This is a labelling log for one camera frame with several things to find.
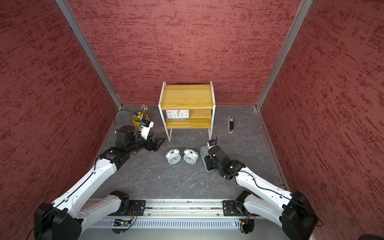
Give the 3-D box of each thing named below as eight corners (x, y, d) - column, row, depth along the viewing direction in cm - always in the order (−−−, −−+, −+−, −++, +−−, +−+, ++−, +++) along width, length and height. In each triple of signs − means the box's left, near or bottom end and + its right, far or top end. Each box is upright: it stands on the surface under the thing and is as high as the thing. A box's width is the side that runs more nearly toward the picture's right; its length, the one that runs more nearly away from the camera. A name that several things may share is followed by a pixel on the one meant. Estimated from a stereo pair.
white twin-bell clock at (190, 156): (183, 161, 92) (182, 154, 85) (186, 154, 95) (186, 147, 88) (194, 165, 90) (194, 159, 83) (197, 159, 93) (198, 152, 86)
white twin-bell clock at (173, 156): (167, 164, 91) (165, 158, 83) (168, 155, 94) (166, 148, 87) (180, 164, 91) (179, 158, 83) (181, 155, 94) (180, 148, 87)
